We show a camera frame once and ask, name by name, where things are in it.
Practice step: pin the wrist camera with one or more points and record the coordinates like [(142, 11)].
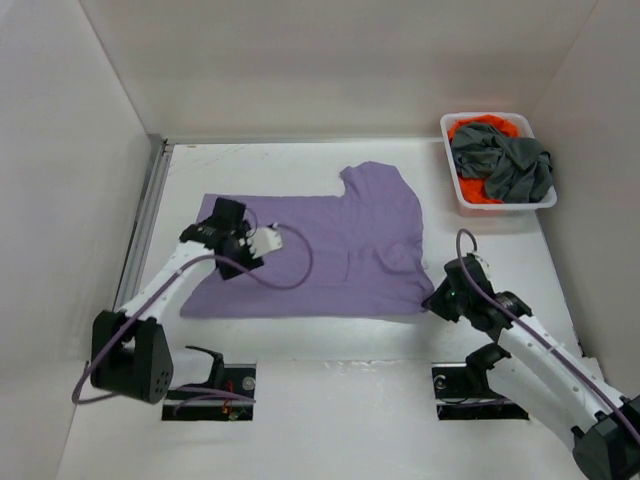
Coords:
[(486, 266), (264, 240)]

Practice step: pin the orange t-shirt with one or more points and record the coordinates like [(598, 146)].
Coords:
[(473, 189)]

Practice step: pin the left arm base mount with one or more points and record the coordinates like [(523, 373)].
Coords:
[(205, 387)]

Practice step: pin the aluminium rail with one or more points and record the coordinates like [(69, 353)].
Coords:
[(147, 209)]

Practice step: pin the grey t-shirt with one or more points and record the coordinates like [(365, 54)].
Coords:
[(515, 170)]

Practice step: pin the purple t-shirt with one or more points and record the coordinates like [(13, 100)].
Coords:
[(354, 255)]

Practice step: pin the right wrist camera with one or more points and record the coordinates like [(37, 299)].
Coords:
[(486, 266)]

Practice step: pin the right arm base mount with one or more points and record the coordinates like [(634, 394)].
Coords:
[(461, 395)]

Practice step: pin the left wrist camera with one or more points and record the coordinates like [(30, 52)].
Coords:
[(264, 240)]

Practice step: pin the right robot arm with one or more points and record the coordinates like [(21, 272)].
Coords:
[(524, 366)]

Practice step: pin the white plastic laundry basket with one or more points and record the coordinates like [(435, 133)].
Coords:
[(468, 209)]

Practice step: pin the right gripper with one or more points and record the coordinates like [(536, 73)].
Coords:
[(436, 300)]

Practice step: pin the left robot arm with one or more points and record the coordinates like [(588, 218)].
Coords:
[(130, 352)]

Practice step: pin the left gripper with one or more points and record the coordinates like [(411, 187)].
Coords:
[(249, 262)]

